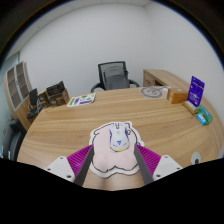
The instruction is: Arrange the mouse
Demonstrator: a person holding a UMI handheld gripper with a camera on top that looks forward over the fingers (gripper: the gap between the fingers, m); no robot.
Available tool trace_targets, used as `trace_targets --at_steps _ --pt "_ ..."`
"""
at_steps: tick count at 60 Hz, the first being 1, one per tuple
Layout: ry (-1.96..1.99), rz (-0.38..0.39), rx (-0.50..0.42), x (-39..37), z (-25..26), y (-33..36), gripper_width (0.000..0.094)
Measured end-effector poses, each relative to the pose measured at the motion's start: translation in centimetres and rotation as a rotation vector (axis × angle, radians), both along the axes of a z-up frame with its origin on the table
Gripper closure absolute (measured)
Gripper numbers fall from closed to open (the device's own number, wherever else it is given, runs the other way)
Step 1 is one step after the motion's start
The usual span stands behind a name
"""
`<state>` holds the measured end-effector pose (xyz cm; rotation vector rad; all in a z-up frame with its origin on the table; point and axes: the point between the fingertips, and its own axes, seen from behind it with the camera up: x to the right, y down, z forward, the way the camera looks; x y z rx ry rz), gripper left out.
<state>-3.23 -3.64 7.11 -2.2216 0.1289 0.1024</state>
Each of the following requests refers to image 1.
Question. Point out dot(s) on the black padded chair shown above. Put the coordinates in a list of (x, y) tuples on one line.
[(13, 140)]

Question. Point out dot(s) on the brown wooden box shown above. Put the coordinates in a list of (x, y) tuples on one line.
[(177, 96)]

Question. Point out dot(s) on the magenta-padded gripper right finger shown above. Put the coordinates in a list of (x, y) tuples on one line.
[(150, 160)]

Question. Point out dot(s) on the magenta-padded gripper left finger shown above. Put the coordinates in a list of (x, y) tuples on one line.
[(78, 160)]

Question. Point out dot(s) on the pink pig-shaped mouse pad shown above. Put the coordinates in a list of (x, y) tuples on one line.
[(113, 161)]

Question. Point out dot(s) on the green pouch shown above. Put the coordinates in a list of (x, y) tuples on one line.
[(206, 114)]

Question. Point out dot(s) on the wooden side desk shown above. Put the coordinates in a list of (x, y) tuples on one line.
[(163, 77)]

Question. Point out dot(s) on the white sticker sheet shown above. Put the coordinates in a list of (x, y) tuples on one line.
[(81, 100)]

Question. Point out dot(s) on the dark stacked boxes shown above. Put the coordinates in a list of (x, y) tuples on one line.
[(55, 95)]

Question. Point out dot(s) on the purple stand-up pouch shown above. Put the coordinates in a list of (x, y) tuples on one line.
[(196, 90)]

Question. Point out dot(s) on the white round disc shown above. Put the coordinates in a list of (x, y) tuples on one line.
[(196, 156)]

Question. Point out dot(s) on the white blue yellow computer mouse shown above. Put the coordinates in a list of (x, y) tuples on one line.
[(119, 138)]

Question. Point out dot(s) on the black mesh office chair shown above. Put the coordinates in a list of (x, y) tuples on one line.
[(115, 77)]

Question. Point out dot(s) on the wooden shelf unit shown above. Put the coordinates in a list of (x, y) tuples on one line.
[(16, 86)]

